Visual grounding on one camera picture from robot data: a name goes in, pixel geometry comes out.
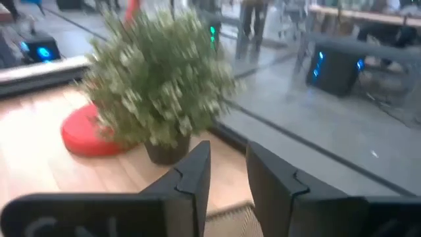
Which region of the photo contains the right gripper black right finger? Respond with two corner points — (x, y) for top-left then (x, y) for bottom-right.
(245, 141), (421, 237)

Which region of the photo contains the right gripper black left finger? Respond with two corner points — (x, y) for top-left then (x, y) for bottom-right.
(0, 140), (211, 237)

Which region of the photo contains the red desk lamp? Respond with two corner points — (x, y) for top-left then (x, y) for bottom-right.
(61, 0), (142, 158)

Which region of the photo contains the artificial plant in black pot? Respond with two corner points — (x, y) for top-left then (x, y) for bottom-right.
(80, 8), (244, 166)

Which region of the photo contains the black computer with blue lights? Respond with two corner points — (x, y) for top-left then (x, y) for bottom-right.
(19, 31), (62, 63)
(305, 42), (366, 97)

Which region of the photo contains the person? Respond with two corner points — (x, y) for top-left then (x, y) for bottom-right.
(241, 0), (269, 40)

